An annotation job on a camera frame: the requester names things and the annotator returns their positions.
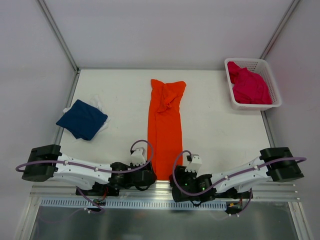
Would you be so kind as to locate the orange t shirt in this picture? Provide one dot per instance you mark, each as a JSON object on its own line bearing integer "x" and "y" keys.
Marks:
{"x": 164, "y": 130}

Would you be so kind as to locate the folded white t shirt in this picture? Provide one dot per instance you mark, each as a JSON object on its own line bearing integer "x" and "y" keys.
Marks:
{"x": 100, "y": 107}

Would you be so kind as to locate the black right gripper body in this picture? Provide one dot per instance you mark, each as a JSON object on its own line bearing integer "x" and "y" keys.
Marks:
{"x": 173, "y": 181}

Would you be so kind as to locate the folded navy blue t shirt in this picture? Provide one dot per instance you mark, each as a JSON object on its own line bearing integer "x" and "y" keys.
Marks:
{"x": 81, "y": 120}

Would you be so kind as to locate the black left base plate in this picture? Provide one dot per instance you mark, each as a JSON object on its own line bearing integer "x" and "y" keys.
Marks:
{"x": 101, "y": 189}

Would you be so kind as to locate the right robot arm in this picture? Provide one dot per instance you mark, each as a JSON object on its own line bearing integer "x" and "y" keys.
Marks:
{"x": 273, "y": 165}

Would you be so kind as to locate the white slotted cable duct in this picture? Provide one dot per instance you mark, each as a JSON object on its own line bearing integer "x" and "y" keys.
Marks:
{"x": 113, "y": 203}

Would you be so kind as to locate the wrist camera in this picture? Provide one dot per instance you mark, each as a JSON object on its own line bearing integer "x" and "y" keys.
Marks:
{"x": 137, "y": 157}
{"x": 194, "y": 163}

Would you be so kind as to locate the aluminium front rail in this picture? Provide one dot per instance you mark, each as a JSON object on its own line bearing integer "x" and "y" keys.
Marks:
{"x": 161, "y": 190}

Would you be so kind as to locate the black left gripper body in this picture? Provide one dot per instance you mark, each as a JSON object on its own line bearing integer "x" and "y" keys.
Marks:
{"x": 151, "y": 176}

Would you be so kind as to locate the magenta t shirt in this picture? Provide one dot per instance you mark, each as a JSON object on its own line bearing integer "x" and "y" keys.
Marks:
{"x": 248, "y": 87}

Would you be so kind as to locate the white plastic basket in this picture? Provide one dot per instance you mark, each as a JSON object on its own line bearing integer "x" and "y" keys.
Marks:
{"x": 262, "y": 68}

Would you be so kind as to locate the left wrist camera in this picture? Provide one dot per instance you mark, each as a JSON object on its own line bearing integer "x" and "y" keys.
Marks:
{"x": 137, "y": 157}

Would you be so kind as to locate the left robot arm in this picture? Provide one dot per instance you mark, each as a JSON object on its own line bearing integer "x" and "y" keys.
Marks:
{"x": 91, "y": 179}

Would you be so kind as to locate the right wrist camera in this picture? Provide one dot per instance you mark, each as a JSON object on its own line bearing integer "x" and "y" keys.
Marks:
{"x": 194, "y": 163}

